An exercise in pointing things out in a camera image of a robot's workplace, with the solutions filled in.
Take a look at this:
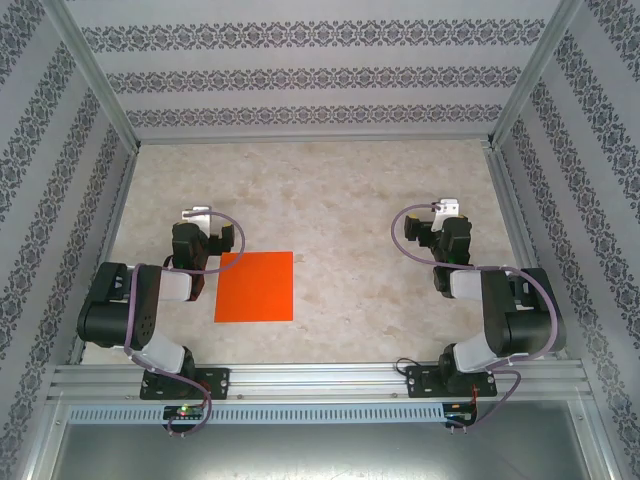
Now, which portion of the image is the orange square paper sheet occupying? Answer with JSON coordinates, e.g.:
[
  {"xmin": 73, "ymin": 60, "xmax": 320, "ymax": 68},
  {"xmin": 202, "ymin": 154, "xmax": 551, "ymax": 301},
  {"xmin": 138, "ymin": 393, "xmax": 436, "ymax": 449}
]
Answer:
[{"xmin": 213, "ymin": 250, "xmax": 295, "ymax": 324}]

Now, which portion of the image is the grey metal sheet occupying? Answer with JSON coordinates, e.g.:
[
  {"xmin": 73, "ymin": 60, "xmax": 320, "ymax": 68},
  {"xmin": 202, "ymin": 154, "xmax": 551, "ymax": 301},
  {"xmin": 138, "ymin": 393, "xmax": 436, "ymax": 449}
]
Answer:
[{"xmin": 49, "ymin": 423, "xmax": 616, "ymax": 480}]

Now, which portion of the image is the circuit board with green light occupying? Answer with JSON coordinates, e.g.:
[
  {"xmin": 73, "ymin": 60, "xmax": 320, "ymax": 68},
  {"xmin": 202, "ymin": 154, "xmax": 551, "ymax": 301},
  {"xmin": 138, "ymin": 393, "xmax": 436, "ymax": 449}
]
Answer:
[{"xmin": 163, "ymin": 405, "xmax": 205, "ymax": 420}]

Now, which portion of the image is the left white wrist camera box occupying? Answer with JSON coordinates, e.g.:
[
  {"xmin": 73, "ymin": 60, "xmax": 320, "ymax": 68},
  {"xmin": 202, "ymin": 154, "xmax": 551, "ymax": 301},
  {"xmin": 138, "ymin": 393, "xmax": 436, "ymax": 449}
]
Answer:
[{"xmin": 180, "ymin": 204, "xmax": 214, "ymax": 236}]

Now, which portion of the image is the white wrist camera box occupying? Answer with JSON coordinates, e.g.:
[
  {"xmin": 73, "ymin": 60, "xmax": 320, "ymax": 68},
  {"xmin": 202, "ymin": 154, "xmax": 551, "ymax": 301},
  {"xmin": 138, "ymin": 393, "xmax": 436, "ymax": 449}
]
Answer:
[
  {"xmin": 430, "ymin": 198, "xmax": 461, "ymax": 232},
  {"xmin": 180, "ymin": 204, "xmax": 214, "ymax": 236}
]

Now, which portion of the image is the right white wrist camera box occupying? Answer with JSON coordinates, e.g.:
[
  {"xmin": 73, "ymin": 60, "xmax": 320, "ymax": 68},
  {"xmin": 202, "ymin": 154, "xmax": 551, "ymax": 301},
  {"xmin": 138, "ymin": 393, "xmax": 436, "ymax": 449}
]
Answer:
[{"xmin": 430, "ymin": 198, "xmax": 461, "ymax": 232}]

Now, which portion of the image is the aluminium table side rail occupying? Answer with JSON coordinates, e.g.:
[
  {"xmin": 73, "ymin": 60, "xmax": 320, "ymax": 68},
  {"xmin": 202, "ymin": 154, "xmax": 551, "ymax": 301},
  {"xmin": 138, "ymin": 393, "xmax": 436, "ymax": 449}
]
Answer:
[
  {"xmin": 482, "ymin": 144, "xmax": 569, "ymax": 361},
  {"xmin": 67, "ymin": 149, "xmax": 139, "ymax": 364}
]

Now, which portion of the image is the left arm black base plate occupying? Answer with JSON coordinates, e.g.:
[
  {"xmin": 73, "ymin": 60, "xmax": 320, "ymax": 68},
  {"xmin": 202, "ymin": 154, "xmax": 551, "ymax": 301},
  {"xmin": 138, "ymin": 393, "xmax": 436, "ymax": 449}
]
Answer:
[{"xmin": 139, "ymin": 367, "xmax": 231, "ymax": 400}]

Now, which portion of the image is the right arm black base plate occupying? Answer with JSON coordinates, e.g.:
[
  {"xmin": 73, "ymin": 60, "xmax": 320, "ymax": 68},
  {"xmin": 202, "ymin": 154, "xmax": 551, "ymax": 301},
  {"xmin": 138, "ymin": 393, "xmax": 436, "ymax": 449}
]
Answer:
[{"xmin": 405, "ymin": 364, "xmax": 499, "ymax": 399}]

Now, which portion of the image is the aluminium mounting rail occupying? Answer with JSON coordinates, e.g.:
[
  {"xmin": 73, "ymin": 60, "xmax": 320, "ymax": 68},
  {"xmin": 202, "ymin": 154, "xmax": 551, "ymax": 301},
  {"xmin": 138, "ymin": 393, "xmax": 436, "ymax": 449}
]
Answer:
[{"xmin": 47, "ymin": 362, "xmax": 594, "ymax": 401}]

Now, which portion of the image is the aluminium frame post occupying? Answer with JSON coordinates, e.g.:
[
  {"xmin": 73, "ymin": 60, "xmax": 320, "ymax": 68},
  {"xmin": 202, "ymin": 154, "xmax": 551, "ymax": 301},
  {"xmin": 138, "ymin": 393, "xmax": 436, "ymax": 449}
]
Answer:
[
  {"xmin": 39, "ymin": 0, "xmax": 141, "ymax": 151},
  {"xmin": 487, "ymin": 0, "xmax": 586, "ymax": 149}
]

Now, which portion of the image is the slotted grey cable duct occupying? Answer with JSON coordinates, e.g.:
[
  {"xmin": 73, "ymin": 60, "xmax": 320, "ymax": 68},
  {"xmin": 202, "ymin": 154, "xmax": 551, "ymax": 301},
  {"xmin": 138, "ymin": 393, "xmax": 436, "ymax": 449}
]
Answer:
[{"xmin": 67, "ymin": 403, "xmax": 446, "ymax": 424}]

